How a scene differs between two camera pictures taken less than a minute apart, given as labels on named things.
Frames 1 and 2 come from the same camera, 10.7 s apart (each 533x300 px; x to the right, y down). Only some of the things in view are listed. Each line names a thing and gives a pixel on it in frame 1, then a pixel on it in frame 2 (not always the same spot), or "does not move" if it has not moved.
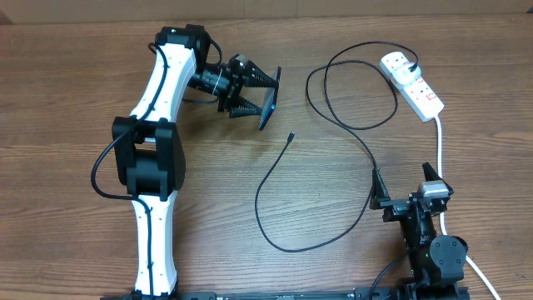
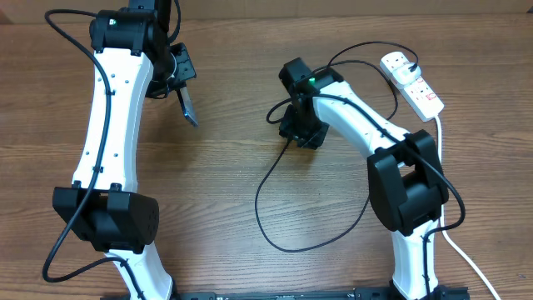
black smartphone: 270,101 -> 188,109
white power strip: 422,101 does not move
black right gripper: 396,208 -> 288,130
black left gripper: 235,87 -> 187,72
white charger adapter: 405,76 does not move
